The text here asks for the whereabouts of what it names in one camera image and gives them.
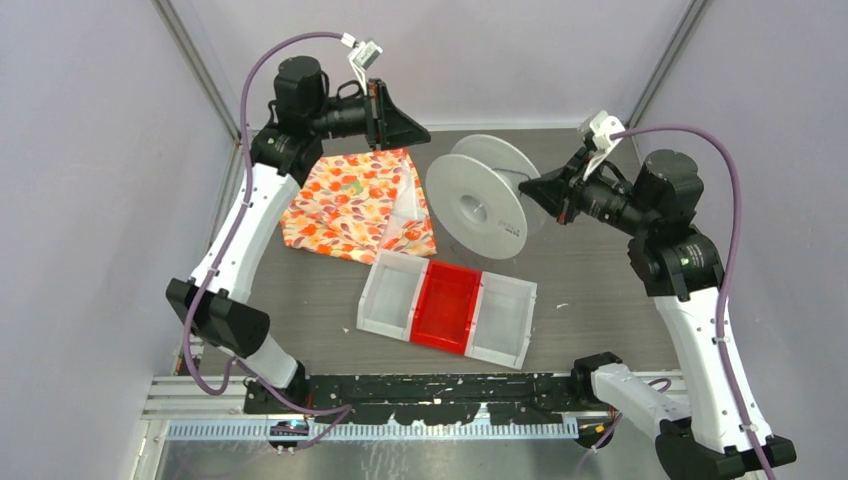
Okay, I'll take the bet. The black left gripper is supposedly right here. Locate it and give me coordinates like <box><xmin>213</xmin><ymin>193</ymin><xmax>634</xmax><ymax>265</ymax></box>
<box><xmin>309</xmin><ymin>79</ymin><xmax>431</xmax><ymax>152</ymax></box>

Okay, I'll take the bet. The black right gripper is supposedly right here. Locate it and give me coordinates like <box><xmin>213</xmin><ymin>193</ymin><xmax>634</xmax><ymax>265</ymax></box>
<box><xmin>522</xmin><ymin>144</ymin><xmax>655</xmax><ymax>236</ymax></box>

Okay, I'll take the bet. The white perforated cable spool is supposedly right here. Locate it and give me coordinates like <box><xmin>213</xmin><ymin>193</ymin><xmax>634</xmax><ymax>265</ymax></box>
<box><xmin>424</xmin><ymin>134</ymin><xmax>548</xmax><ymax>260</ymax></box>

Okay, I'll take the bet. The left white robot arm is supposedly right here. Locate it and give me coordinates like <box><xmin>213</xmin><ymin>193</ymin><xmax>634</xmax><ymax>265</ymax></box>
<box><xmin>166</xmin><ymin>56</ymin><xmax>430</xmax><ymax>414</ymax></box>

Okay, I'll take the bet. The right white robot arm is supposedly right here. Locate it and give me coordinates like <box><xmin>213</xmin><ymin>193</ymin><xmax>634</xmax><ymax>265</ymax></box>
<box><xmin>519</xmin><ymin>149</ymin><xmax>797</xmax><ymax>479</ymax></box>

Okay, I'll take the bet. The floral orange cloth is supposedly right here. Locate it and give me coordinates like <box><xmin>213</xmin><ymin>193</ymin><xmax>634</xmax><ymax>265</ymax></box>
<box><xmin>280</xmin><ymin>148</ymin><xmax>437</xmax><ymax>265</ymax></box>

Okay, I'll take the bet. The right white plastic bin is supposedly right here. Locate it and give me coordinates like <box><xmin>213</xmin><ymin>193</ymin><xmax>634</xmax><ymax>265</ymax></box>
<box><xmin>464</xmin><ymin>272</ymin><xmax>537</xmax><ymax>370</ymax></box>

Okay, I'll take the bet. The white plastic bin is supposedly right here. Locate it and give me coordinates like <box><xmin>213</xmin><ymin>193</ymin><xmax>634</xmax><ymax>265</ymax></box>
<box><xmin>356</xmin><ymin>249</ymin><xmax>429</xmax><ymax>342</ymax></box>
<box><xmin>464</xmin><ymin>272</ymin><xmax>537</xmax><ymax>370</ymax></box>

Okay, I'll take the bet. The red plastic bin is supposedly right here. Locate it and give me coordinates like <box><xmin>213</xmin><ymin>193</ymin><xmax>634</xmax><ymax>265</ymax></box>
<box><xmin>410</xmin><ymin>261</ymin><xmax>482</xmax><ymax>355</ymax></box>

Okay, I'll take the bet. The left white plastic bin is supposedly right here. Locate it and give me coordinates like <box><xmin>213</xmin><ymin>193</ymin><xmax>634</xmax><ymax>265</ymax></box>
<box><xmin>356</xmin><ymin>249</ymin><xmax>429</xmax><ymax>342</ymax></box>

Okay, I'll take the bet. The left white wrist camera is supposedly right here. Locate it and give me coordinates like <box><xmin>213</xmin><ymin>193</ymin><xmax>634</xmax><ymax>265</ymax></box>
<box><xmin>341</xmin><ymin>32</ymin><xmax>383</xmax><ymax>90</ymax></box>

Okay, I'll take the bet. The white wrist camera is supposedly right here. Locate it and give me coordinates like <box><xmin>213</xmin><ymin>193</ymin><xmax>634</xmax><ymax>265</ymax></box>
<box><xmin>578</xmin><ymin>110</ymin><xmax>626</xmax><ymax>180</ymax></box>
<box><xmin>341</xmin><ymin>32</ymin><xmax>383</xmax><ymax>90</ymax></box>

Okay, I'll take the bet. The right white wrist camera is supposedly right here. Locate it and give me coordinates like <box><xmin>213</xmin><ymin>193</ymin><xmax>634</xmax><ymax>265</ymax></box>
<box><xmin>578</xmin><ymin>110</ymin><xmax>626</xmax><ymax>180</ymax></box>

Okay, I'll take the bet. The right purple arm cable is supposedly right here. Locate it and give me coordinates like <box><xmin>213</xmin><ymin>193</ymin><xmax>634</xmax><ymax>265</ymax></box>
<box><xmin>609</xmin><ymin>125</ymin><xmax>780</xmax><ymax>480</ymax></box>

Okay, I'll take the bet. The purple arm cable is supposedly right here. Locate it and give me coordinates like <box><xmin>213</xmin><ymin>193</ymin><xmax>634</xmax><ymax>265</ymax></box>
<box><xmin>182</xmin><ymin>32</ymin><xmax>356</xmax><ymax>425</ymax></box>
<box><xmin>609</xmin><ymin>125</ymin><xmax>780</xmax><ymax>480</ymax></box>

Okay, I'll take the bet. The slotted white cable duct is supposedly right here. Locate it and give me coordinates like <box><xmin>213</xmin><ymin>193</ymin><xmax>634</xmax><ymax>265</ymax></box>
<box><xmin>166</xmin><ymin>418</ymin><xmax>579</xmax><ymax>441</ymax></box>

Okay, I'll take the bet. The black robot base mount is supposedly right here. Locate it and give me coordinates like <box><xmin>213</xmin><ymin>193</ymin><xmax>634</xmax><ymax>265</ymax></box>
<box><xmin>243</xmin><ymin>372</ymin><xmax>637</xmax><ymax>429</ymax></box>

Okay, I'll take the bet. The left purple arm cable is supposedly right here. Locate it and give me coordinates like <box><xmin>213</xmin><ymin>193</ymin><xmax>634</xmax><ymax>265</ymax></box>
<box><xmin>182</xmin><ymin>32</ymin><xmax>356</xmax><ymax>425</ymax></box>

